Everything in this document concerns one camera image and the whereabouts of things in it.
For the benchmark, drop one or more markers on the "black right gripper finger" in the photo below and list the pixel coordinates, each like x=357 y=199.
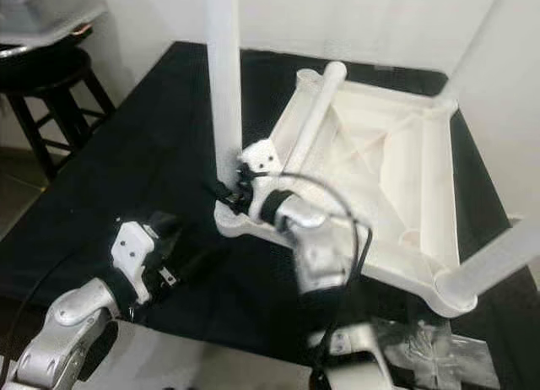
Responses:
x=217 y=191

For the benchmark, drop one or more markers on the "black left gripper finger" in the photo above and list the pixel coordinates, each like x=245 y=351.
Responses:
x=167 y=226
x=198 y=257

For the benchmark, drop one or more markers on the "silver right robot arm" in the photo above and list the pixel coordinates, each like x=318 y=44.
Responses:
x=321 y=255

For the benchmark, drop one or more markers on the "black table cloth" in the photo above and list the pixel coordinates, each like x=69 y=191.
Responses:
x=118 y=154

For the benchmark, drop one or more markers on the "black metal bowl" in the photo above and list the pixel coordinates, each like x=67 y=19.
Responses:
x=17 y=50

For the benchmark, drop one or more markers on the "clear plastic storage box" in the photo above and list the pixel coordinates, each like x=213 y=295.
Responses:
x=51 y=10

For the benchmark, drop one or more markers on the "clear tape patch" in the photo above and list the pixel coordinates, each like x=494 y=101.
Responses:
x=430 y=356

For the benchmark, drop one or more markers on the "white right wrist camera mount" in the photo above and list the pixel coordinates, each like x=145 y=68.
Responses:
x=260 y=158

